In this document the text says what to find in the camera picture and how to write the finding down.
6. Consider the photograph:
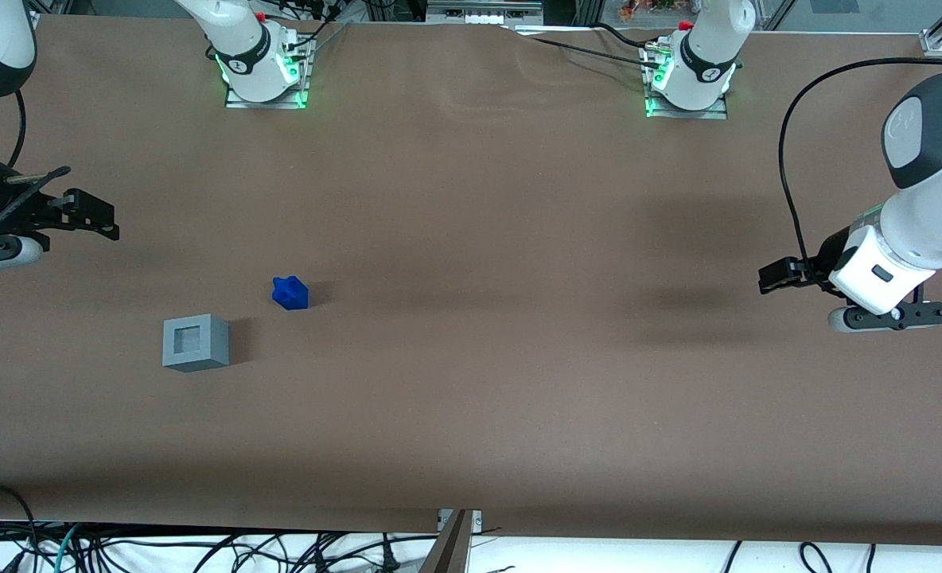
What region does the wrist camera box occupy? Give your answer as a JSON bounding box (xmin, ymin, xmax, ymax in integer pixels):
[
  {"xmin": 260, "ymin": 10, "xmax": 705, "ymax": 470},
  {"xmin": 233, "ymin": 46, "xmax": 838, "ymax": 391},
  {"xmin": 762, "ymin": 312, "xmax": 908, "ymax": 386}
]
[
  {"xmin": 827, "ymin": 301, "xmax": 942, "ymax": 333},
  {"xmin": 0, "ymin": 236, "xmax": 45, "ymax": 275}
]

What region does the black base power cable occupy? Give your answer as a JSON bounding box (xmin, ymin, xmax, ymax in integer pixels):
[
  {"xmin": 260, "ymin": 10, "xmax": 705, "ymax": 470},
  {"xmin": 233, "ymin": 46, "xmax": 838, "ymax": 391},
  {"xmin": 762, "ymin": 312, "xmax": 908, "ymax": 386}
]
[
  {"xmin": 593, "ymin": 21, "xmax": 664, "ymax": 49},
  {"xmin": 309, "ymin": 14, "xmax": 354, "ymax": 50},
  {"xmin": 517, "ymin": 32, "xmax": 661, "ymax": 71}
]

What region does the white power strip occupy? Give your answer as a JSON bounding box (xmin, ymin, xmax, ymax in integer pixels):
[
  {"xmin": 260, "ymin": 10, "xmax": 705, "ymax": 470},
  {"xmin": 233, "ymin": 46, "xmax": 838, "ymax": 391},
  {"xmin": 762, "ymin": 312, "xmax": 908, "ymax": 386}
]
[{"xmin": 426, "ymin": 0, "xmax": 544, "ymax": 27}]

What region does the brown table cover sheet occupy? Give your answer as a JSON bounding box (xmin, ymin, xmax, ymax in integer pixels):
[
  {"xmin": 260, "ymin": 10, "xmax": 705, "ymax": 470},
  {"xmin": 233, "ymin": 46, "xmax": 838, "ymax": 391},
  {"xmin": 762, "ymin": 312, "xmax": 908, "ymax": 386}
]
[{"xmin": 0, "ymin": 12, "xmax": 942, "ymax": 548}]

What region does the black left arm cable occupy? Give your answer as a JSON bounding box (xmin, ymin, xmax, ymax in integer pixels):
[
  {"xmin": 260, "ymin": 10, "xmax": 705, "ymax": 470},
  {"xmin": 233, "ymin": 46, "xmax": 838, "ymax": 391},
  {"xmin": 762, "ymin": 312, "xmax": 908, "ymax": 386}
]
[{"xmin": 779, "ymin": 57, "xmax": 942, "ymax": 287}]

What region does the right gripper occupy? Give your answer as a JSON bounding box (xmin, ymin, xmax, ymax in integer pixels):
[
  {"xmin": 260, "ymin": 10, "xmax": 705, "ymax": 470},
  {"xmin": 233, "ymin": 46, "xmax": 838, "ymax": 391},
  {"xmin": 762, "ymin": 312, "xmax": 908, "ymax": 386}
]
[{"xmin": 0, "ymin": 189, "xmax": 120, "ymax": 251}]

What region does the teal cable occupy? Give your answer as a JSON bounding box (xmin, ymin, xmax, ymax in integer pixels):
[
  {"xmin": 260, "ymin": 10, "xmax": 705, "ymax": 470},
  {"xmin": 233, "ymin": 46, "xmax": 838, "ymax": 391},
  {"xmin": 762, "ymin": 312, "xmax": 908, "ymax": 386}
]
[{"xmin": 41, "ymin": 523, "xmax": 84, "ymax": 573}]

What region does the black looped floor cable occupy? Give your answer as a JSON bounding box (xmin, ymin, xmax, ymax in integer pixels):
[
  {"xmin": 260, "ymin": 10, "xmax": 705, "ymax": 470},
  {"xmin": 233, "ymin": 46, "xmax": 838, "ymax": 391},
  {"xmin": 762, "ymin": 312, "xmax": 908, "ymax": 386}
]
[{"xmin": 0, "ymin": 482, "xmax": 39, "ymax": 573}]

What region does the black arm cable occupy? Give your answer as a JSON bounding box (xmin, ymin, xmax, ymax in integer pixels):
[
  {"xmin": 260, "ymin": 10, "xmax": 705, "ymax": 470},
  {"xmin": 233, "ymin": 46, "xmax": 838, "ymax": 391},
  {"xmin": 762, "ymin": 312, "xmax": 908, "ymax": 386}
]
[
  {"xmin": 779, "ymin": 57, "xmax": 942, "ymax": 287},
  {"xmin": 2, "ymin": 89, "xmax": 72, "ymax": 220}
]

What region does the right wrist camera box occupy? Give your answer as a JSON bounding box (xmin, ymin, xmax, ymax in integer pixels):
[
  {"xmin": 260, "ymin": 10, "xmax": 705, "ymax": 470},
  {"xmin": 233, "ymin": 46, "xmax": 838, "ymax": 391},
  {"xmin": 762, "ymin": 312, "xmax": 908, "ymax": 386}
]
[{"xmin": 0, "ymin": 236, "xmax": 45, "ymax": 275}]

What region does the blue plastic insert part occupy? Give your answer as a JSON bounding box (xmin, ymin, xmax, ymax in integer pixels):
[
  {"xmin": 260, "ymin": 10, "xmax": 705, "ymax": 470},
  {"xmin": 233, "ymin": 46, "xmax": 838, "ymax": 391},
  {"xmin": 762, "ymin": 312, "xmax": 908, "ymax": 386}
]
[{"xmin": 271, "ymin": 275, "xmax": 310, "ymax": 311}]

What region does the aluminium frame beam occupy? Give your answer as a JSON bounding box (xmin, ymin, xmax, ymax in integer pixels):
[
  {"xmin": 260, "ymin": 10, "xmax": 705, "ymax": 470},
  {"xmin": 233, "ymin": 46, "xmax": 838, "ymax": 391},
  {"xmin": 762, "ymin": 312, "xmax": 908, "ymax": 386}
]
[{"xmin": 419, "ymin": 508, "xmax": 482, "ymax": 573}]

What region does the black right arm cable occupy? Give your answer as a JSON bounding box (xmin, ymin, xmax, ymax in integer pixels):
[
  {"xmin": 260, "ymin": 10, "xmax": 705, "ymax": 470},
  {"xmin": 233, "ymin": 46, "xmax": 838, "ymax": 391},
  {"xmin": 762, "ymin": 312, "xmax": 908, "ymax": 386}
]
[{"xmin": 2, "ymin": 89, "xmax": 72, "ymax": 220}]

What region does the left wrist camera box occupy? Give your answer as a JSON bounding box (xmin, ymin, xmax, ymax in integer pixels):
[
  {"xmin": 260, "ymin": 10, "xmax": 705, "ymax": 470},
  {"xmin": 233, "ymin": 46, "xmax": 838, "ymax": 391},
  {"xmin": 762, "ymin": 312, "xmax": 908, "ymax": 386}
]
[{"xmin": 827, "ymin": 301, "xmax": 942, "ymax": 333}]

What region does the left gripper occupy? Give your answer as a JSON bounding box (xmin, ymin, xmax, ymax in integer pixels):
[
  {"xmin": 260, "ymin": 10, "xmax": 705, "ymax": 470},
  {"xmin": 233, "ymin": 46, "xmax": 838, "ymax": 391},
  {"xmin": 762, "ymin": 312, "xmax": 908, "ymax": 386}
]
[{"xmin": 760, "ymin": 225, "xmax": 935, "ymax": 316}]

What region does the gray square base block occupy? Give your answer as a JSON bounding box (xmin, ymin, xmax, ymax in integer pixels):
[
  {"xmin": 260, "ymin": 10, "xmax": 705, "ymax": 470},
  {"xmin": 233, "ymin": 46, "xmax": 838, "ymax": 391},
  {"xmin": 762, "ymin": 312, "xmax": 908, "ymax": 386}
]
[{"xmin": 162, "ymin": 313, "xmax": 231, "ymax": 372}]

